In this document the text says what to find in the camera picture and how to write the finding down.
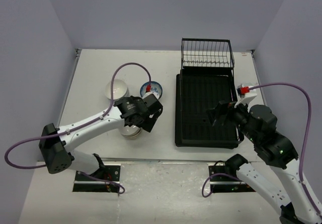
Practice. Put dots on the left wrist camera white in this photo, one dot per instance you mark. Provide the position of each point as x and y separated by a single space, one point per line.
151 89

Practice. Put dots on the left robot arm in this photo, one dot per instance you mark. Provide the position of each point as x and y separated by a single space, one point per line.
58 144

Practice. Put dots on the black wire dish rack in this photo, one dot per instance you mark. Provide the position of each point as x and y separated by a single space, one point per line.
206 53

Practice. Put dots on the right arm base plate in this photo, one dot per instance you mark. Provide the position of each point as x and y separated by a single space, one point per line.
224 184

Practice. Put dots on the black drain tray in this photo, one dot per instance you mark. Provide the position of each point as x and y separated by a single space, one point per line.
197 90

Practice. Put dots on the beige bowl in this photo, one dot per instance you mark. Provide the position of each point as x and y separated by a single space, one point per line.
131 137
128 130
139 132

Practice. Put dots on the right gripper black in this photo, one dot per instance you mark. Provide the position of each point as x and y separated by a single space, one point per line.
214 114

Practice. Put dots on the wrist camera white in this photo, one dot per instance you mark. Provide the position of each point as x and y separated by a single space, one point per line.
246 95
151 89

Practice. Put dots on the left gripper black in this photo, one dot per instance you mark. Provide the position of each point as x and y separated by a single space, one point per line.
149 122

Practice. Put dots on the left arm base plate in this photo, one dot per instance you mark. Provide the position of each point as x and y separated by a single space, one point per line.
85 184

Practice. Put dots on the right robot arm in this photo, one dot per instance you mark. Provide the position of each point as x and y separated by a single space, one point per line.
295 202

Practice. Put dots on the white bowl blue flowers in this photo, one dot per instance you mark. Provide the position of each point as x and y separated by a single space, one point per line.
154 88

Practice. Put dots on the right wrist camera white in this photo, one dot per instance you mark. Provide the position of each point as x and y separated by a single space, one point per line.
246 95

